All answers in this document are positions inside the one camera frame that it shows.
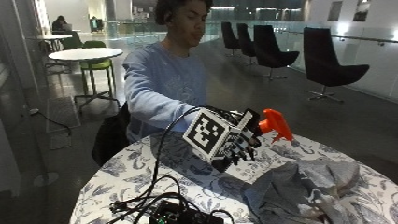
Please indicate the white cube with black markers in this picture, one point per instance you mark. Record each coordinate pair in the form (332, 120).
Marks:
(205, 132)

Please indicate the black chair backrest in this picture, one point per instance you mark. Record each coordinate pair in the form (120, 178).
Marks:
(111, 137)

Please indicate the white round table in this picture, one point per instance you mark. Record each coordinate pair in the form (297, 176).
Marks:
(49, 37)
(85, 53)

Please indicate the grey floor mat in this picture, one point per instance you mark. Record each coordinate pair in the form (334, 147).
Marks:
(61, 113)

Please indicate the blue floral tablecloth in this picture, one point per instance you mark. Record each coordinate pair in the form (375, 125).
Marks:
(124, 180)

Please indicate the black electronic box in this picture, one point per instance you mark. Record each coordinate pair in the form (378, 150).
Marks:
(182, 214)

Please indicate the dark wall frame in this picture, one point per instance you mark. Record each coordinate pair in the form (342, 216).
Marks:
(361, 11)
(334, 11)

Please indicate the black lounge chair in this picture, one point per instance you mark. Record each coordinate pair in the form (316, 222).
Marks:
(328, 62)
(229, 35)
(245, 40)
(269, 49)

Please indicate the metal handrail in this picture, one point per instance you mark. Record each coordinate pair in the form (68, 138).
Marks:
(347, 37)

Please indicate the green chair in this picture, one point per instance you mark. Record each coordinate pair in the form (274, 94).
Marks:
(71, 43)
(97, 63)

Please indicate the grey cloth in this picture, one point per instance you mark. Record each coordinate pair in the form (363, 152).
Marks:
(302, 193)

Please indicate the the person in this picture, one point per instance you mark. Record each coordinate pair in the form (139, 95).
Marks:
(165, 81)

